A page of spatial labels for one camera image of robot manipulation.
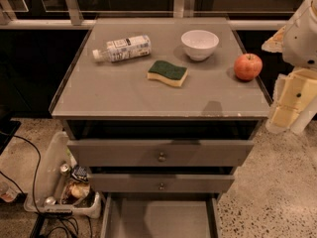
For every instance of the grey bottom drawer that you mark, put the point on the grey bottom drawer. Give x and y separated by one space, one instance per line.
134 217

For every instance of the grey middle drawer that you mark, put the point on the grey middle drawer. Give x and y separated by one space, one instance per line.
160 183

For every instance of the small bottle on floor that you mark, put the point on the small bottle on floor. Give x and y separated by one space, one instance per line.
7 193

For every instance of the crumpled snack wrapper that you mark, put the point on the crumpled snack wrapper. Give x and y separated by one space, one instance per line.
74 192

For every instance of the silver drink can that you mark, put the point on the silver drink can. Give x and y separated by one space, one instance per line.
65 169

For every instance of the grey top drawer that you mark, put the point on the grey top drawer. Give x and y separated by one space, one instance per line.
160 153

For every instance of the grey drawer cabinet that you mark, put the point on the grey drawer cabinet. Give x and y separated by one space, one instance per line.
115 100

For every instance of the red apple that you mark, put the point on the red apple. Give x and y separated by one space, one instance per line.
247 67

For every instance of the metal window railing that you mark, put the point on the metal window railing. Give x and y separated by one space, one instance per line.
65 14

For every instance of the grey drawer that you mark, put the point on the grey drawer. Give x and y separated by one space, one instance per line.
160 153
160 183
134 217

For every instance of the blue patterned snack bag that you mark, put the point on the blue patterned snack bag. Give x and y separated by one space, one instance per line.
79 173

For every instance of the clear plastic storage bin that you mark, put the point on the clear plastic storage bin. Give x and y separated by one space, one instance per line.
50 182

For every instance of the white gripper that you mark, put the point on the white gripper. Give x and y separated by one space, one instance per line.
301 40

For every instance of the white cylindrical post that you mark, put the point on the white cylindrical post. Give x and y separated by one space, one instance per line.
305 117

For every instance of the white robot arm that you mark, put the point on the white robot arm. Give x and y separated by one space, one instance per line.
297 42

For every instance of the clear plastic water bottle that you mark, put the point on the clear plastic water bottle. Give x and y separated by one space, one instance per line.
124 49

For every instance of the green yellow sponge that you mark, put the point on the green yellow sponge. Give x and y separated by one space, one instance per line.
167 73

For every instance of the white bowl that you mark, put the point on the white bowl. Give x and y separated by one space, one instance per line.
199 44

